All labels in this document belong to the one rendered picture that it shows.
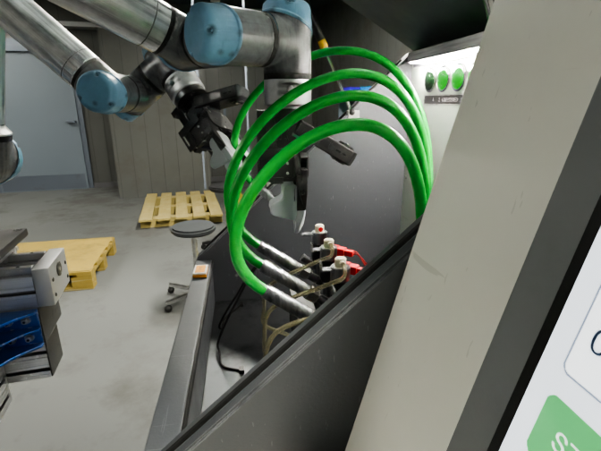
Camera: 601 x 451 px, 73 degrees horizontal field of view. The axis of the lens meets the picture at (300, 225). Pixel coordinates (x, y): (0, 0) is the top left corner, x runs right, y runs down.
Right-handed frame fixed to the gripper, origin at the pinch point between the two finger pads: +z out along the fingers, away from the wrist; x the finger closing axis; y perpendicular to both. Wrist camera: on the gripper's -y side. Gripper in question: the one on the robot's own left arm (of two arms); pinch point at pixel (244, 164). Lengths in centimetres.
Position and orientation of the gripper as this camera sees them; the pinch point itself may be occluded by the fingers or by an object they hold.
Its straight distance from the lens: 81.7
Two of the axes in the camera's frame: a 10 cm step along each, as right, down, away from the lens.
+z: 5.4, 8.1, -2.3
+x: -4.5, 0.4, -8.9
